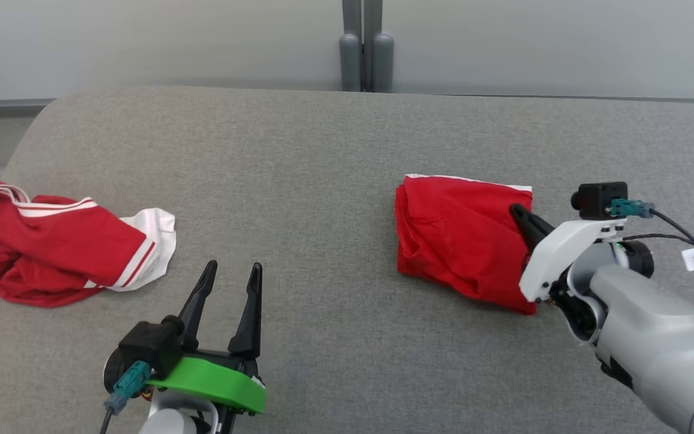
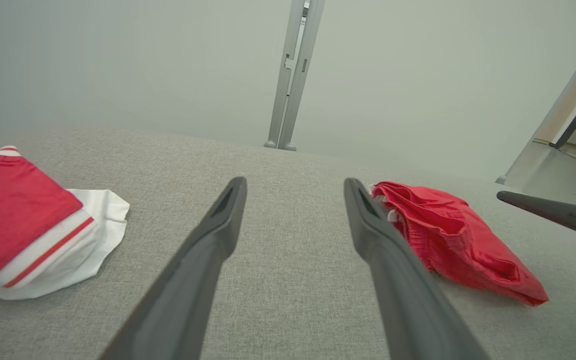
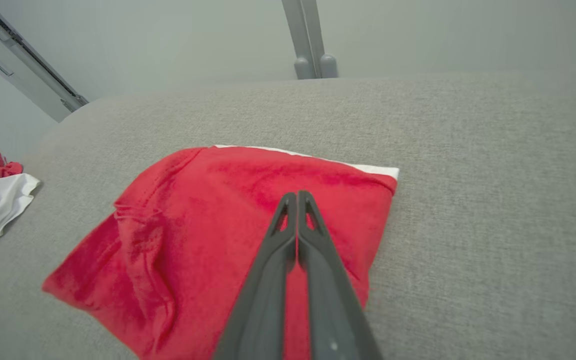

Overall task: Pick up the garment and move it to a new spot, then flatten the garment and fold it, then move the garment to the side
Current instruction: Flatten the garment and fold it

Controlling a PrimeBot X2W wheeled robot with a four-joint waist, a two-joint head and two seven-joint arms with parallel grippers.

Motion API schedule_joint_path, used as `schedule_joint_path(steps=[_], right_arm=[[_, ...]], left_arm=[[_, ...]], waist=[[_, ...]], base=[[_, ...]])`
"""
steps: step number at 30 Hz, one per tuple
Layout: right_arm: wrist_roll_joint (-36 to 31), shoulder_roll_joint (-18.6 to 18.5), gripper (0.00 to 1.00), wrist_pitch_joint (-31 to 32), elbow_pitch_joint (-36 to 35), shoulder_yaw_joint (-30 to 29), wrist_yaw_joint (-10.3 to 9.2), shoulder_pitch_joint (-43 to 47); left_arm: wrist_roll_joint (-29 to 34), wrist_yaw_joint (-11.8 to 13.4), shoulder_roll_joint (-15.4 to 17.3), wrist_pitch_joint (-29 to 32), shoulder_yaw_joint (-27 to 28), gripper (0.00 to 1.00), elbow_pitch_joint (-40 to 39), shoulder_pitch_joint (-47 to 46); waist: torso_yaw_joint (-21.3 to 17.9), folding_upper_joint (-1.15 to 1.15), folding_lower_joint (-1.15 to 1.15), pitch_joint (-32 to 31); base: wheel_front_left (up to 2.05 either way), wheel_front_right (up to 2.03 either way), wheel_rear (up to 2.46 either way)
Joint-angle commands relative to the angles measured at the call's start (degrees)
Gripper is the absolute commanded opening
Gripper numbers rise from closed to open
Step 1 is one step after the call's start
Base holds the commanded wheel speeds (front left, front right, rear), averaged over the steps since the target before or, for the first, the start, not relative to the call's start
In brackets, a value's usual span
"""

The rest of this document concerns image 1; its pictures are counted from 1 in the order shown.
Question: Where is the black cable with teal plug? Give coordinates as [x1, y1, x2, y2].
[100, 360, 152, 434]
[610, 198, 694, 321]

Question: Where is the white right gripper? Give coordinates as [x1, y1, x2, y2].
[509, 203, 628, 303]

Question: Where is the red shirt with white trim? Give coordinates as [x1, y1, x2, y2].
[395, 174, 538, 316]

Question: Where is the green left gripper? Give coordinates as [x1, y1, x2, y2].
[148, 260, 267, 432]

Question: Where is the grey cylindrical post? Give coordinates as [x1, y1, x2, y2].
[372, 33, 395, 93]
[339, 33, 363, 93]

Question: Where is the grey vertical partition frame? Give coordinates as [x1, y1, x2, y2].
[342, 0, 383, 92]

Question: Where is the red shirt with white sleeves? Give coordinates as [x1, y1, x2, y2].
[0, 183, 177, 309]

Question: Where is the grey fabric sofa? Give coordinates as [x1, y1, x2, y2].
[0, 86, 694, 434]

